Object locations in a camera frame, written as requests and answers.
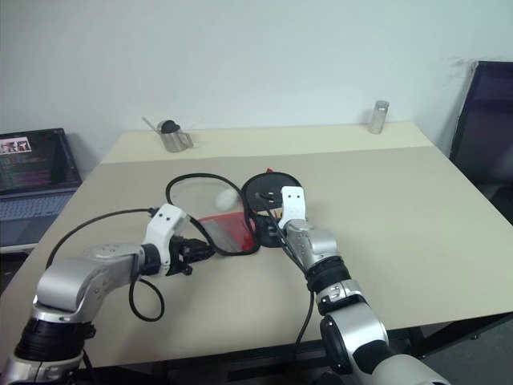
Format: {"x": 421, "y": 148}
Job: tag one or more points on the black table frame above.
{"x": 240, "y": 361}

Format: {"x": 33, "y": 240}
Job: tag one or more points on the small metal watering can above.
{"x": 174, "y": 142}

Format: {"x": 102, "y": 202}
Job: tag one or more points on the black heart-shaped lid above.
{"x": 169, "y": 126}

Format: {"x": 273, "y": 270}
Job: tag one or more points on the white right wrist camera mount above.
{"x": 292, "y": 204}

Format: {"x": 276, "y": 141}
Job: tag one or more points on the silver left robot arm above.
{"x": 76, "y": 276}

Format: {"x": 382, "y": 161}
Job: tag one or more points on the open laptop computer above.
{"x": 32, "y": 168}

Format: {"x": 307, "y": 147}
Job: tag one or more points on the black mesh paddle case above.
{"x": 228, "y": 234}

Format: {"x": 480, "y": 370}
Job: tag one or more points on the black chair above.
{"x": 489, "y": 128}

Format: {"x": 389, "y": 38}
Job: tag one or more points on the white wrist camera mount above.
{"x": 162, "y": 224}
{"x": 292, "y": 204}

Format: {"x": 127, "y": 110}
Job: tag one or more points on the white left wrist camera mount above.
{"x": 162, "y": 224}

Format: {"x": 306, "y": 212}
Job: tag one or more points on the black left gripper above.
{"x": 182, "y": 254}

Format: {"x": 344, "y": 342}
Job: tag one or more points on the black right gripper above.
{"x": 266, "y": 197}

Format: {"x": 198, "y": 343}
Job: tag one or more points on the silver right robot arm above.
{"x": 352, "y": 321}

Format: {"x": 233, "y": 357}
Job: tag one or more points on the metal cylinder tumbler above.
{"x": 379, "y": 118}

